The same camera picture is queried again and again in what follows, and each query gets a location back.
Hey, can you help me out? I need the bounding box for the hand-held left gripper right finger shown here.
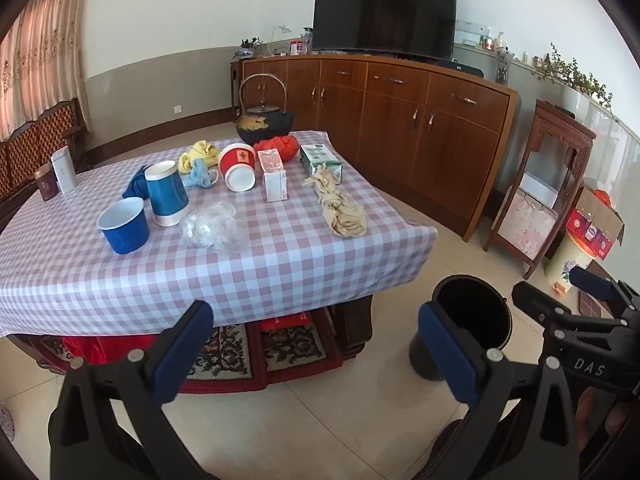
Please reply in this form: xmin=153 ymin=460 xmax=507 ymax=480
xmin=418 ymin=301 xmax=583 ymax=480

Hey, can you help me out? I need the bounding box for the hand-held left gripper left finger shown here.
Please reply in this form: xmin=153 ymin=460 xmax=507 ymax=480
xmin=48 ymin=300 xmax=215 ymax=480

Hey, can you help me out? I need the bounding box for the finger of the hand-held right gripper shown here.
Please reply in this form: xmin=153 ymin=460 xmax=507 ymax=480
xmin=511 ymin=281 xmax=576 ymax=333
xmin=570 ymin=266 xmax=640 ymax=311

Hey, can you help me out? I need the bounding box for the black bucket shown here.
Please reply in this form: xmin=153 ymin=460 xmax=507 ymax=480
xmin=409 ymin=274 xmax=512 ymax=381

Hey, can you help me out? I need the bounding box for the clear plastic bag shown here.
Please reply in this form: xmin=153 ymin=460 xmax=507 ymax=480
xmin=180 ymin=201 xmax=241 ymax=253

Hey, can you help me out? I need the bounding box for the blue paper bowl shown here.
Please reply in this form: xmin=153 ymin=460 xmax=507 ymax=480
xmin=96 ymin=197 xmax=151 ymax=255

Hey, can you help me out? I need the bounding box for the tall blue cup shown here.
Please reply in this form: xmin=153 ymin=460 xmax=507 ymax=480
xmin=144 ymin=160 xmax=191 ymax=227

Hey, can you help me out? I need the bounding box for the beige cloth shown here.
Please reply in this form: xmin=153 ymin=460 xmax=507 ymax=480
xmin=304 ymin=166 xmax=368 ymax=238

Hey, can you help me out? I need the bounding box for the dark blue cloth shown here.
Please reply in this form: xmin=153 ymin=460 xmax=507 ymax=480
xmin=121 ymin=165 xmax=151 ymax=201

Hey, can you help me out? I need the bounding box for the light blue cloth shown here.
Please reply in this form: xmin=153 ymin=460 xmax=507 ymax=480
xmin=181 ymin=158 xmax=220 ymax=189

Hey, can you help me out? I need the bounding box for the pink white small box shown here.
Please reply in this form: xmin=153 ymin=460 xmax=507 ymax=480
xmin=256 ymin=150 xmax=289 ymax=203

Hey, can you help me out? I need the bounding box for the yellow cloth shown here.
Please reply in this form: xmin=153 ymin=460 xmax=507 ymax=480
xmin=178 ymin=140 xmax=222 ymax=173

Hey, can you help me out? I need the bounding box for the red paper cup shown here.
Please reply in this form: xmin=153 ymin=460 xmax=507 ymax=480
xmin=218 ymin=143 xmax=257 ymax=192

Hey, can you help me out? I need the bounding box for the red cloth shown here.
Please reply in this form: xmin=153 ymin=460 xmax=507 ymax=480
xmin=252 ymin=135 xmax=299 ymax=163

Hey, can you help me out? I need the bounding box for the green white carton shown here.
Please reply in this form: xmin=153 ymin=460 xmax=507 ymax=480
xmin=299 ymin=144 xmax=344 ymax=186

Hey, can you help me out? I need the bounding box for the person's right hand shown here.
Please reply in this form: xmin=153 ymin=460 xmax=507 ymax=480
xmin=575 ymin=387 xmax=633 ymax=441

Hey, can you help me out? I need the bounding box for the floral pedal bin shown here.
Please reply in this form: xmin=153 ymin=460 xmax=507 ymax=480
xmin=544 ymin=232 xmax=598 ymax=293

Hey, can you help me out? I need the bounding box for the cardboard box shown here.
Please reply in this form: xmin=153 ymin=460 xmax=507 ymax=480
xmin=565 ymin=187 xmax=626 ymax=261

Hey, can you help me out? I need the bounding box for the red fabric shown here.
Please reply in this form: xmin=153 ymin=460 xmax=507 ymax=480
xmin=60 ymin=335 xmax=156 ymax=363

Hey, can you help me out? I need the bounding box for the floral storage box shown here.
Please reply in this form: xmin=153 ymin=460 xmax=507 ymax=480
xmin=495 ymin=186 xmax=558 ymax=261

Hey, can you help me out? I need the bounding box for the red flat box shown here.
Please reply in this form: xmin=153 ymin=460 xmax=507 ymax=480
xmin=260 ymin=310 xmax=313 ymax=332

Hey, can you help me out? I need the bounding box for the checkered tablecloth table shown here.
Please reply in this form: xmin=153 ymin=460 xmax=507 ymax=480
xmin=0 ymin=130 xmax=438 ymax=338

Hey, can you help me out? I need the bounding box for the carved wooden stand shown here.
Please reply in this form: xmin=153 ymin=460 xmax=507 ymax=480
xmin=484 ymin=99 xmax=598 ymax=281

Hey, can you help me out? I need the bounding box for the trailing potted plant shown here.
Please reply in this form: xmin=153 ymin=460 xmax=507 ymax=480
xmin=532 ymin=42 xmax=613 ymax=111

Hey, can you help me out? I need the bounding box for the white canister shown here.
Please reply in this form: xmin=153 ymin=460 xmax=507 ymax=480
xmin=50 ymin=146 xmax=78 ymax=193

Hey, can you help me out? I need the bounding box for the maroon canister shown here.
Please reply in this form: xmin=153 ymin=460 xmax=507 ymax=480
xmin=34 ymin=162 xmax=60 ymax=202

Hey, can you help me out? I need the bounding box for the wooden sideboard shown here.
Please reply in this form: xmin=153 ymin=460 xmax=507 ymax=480
xmin=241 ymin=55 xmax=521 ymax=243

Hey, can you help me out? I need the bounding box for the glass vase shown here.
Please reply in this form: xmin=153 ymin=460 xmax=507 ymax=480
xmin=495 ymin=50 xmax=513 ymax=86

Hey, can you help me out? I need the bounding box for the black iron teapot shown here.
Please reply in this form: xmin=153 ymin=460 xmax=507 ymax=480
xmin=236 ymin=73 xmax=296 ymax=145

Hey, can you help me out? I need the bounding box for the wooden sofa bench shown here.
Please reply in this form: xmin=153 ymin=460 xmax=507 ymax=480
xmin=0 ymin=97 xmax=88 ymax=201

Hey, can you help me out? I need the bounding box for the small potted plant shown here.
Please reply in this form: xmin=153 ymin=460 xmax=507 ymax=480
xmin=234 ymin=37 xmax=265 ymax=61

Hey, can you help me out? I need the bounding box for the black television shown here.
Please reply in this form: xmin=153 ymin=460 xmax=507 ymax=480
xmin=312 ymin=0 xmax=458 ymax=61

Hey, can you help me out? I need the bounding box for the beige curtain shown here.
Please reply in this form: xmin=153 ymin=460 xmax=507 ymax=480
xmin=0 ymin=0 xmax=96 ymax=146

